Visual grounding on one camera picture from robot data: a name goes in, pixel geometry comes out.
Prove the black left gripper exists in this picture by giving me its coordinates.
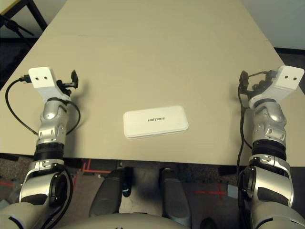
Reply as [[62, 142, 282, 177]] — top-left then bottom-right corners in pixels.
[[56, 69, 80, 96]]

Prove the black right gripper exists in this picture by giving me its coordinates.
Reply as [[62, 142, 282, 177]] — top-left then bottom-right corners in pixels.
[[239, 70, 272, 96]]

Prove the white plastic pencil case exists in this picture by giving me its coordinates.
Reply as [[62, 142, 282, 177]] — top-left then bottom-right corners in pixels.
[[123, 105, 190, 140]]

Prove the black tripod stand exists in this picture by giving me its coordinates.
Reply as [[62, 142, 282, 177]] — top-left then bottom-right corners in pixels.
[[0, 14, 35, 46]]

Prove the red tape rectangle outline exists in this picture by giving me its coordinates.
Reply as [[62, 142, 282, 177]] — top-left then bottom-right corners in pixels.
[[81, 158, 112, 174]]

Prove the grey square floor patch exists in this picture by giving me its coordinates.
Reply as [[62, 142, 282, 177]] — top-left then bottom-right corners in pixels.
[[227, 185, 239, 198]]

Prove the red tape cross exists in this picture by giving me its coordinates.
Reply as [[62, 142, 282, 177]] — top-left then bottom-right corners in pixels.
[[193, 183, 226, 200]]

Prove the grey robot left leg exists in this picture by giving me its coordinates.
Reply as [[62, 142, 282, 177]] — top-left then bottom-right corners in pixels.
[[89, 169, 133, 218]]

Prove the grey robot leg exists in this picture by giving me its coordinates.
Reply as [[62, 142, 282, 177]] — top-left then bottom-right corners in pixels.
[[89, 169, 133, 218], [159, 168, 193, 227]]

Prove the grey robot right leg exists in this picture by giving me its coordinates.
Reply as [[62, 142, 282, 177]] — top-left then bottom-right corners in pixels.
[[159, 168, 193, 227]]

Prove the black shoe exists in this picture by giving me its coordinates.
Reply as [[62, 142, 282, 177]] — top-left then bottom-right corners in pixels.
[[201, 218, 217, 229]]

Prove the grey robot torso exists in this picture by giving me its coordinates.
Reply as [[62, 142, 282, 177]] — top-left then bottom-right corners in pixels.
[[78, 213, 193, 229]]

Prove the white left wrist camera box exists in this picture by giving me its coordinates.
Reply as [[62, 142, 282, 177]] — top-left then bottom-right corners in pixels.
[[28, 67, 72, 102]]

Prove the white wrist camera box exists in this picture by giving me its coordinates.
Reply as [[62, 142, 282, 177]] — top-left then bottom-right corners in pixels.
[[249, 66, 305, 107], [28, 67, 72, 102]]

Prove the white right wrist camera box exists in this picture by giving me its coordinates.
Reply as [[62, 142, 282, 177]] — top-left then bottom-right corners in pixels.
[[249, 66, 305, 107]]

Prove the side table with black frame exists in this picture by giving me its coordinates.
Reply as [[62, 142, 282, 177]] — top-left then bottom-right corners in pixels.
[[0, 0, 48, 36]]

